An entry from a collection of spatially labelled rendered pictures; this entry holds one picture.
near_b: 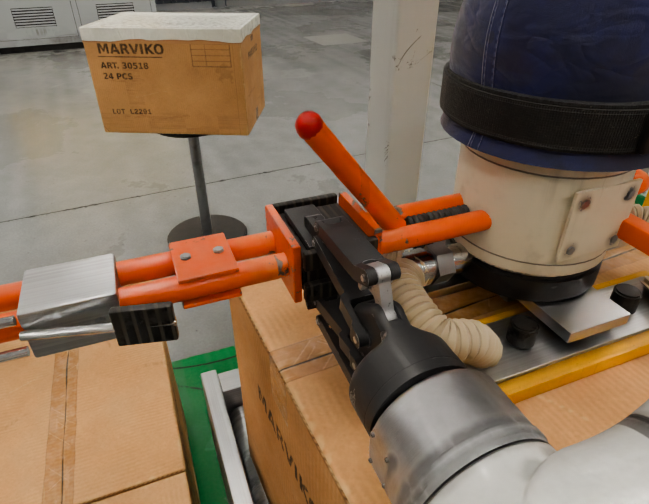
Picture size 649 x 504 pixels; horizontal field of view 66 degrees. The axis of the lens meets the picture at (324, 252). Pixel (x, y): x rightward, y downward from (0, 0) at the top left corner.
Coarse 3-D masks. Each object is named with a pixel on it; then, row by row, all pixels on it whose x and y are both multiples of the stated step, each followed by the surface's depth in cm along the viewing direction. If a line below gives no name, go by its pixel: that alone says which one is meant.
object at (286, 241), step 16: (272, 208) 46; (288, 208) 48; (320, 208) 49; (336, 208) 49; (352, 208) 47; (272, 224) 46; (288, 224) 46; (352, 224) 46; (368, 224) 44; (288, 240) 42; (368, 240) 42; (288, 256) 42; (304, 256) 41; (304, 272) 42; (320, 272) 43; (288, 288) 45; (304, 288) 43; (320, 288) 43
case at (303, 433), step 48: (240, 288) 62; (480, 288) 62; (240, 336) 67; (288, 336) 55; (288, 384) 49; (336, 384) 49; (576, 384) 49; (624, 384) 49; (288, 432) 53; (336, 432) 44; (576, 432) 44; (288, 480) 59; (336, 480) 41
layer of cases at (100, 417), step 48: (0, 384) 101; (48, 384) 101; (96, 384) 101; (144, 384) 101; (0, 432) 92; (48, 432) 92; (96, 432) 92; (144, 432) 92; (0, 480) 84; (48, 480) 84; (96, 480) 84; (144, 480) 84; (192, 480) 106
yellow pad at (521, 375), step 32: (608, 288) 58; (640, 288) 58; (480, 320) 54; (512, 320) 50; (640, 320) 53; (512, 352) 49; (544, 352) 49; (576, 352) 49; (608, 352) 50; (640, 352) 51; (512, 384) 47; (544, 384) 47
